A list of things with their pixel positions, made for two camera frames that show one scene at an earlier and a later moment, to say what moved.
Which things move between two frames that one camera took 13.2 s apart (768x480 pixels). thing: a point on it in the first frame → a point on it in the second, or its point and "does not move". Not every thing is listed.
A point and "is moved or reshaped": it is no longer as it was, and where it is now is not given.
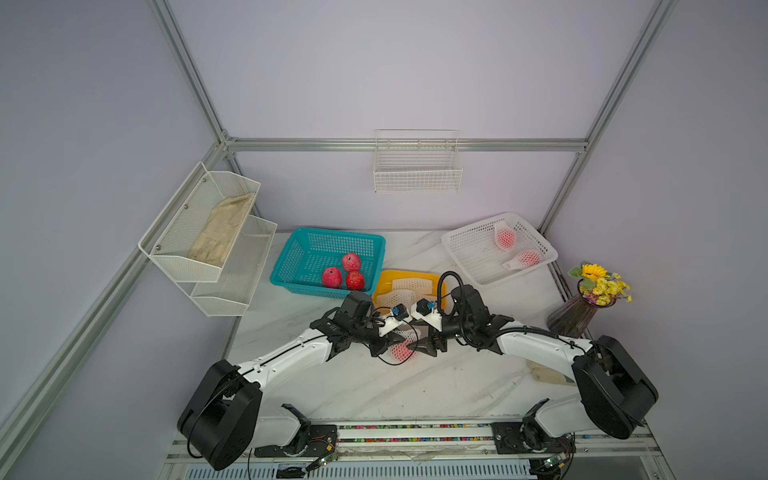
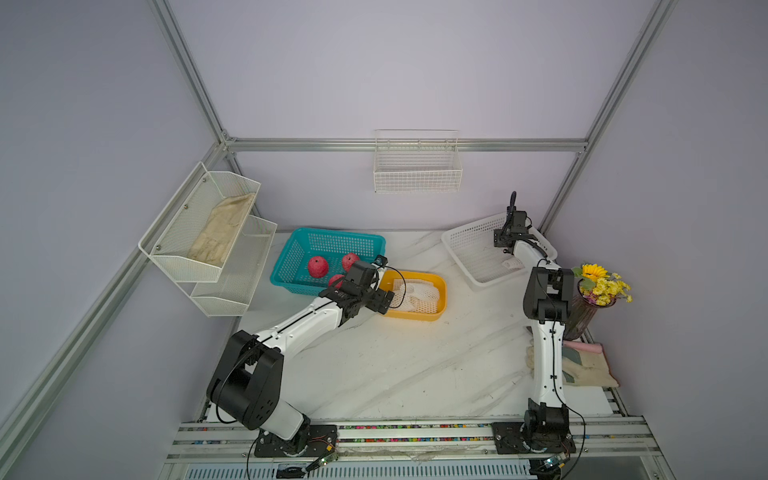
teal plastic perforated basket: [306, 253] does not move
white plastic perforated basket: [497, 248] does not move
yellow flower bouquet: [600, 286] does not move
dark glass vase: [574, 316] does not move
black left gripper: [385, 342] → [376, 304]
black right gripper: [430, 344] → [498, 234]
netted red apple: [355, 281] is moved or reshaped
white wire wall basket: [411, 161] does not move
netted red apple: [332, 278] → [318, 267]
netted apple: [351, 262] does not move
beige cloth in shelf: [221, 228] does not move
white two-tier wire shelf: [207, 223] does not move
